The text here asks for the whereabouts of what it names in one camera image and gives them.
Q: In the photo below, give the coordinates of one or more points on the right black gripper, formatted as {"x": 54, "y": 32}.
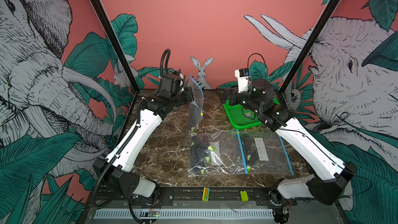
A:
{"x": 227, "y": 93}

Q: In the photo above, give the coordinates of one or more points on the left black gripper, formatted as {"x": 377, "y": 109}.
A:
{"x": 188, "y": 96}

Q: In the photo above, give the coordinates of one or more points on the eggplant with green stem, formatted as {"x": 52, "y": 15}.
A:
{"x": 194, "y": 117}

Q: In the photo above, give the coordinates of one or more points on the clear zip bag blue zipper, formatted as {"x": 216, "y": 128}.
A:
{"x": 273, "y": 157}

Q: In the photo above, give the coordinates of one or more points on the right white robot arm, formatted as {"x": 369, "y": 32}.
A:
{"x": 331, "y": 175}

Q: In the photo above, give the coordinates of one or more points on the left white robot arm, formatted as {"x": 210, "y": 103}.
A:
{"x": 115, "y": 171}

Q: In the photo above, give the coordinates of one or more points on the green plastic basket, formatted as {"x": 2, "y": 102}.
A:
{"x": 241, "y": 118}

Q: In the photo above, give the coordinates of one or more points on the striped colour block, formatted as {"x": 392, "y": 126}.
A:
{"x": 205, "y": 196}

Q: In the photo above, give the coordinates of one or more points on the green small block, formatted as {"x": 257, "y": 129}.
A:
{"x": 244, "y": 196}

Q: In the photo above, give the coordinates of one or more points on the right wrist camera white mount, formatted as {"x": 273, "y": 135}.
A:
{"x": 242, "y": 76}

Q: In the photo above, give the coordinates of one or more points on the right black frame post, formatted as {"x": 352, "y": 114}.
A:
{"x": 330, "y": 7}

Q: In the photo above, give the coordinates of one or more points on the black frame post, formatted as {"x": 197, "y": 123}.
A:
{"x": 112, "y": 37}
{"x": 330, "y": 7}

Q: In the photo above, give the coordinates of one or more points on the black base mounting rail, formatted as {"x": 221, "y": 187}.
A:
{"x": 170, "y": 196}

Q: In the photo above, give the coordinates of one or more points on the white perforated rail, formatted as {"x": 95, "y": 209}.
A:
{"x": 204, "y": 213}

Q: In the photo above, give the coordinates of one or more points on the left black frame post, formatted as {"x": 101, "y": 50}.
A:
{"x": 112, "y": 37}

